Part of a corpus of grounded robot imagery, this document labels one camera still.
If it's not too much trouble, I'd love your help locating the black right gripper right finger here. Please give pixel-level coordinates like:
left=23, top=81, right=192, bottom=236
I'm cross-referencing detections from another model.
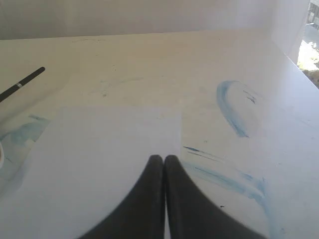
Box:
left=164, top=155, right=264, bottom=239

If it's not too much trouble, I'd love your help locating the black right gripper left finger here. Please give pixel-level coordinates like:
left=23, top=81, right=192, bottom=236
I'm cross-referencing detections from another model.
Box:
left=81, top=155, right=165, bottom=239

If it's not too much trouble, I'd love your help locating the black paintbrush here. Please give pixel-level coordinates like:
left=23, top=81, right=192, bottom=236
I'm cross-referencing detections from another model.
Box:
left=0, top=67, right=45, bottom=102

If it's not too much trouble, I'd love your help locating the white sheet of paper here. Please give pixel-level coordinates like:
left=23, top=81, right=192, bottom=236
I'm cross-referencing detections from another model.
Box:
left=0, top=107, right=181, bottom=239

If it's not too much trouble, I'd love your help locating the white plate with blue paint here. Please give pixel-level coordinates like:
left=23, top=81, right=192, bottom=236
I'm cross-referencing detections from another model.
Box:
left=0, top=143, right=4, bottom=168

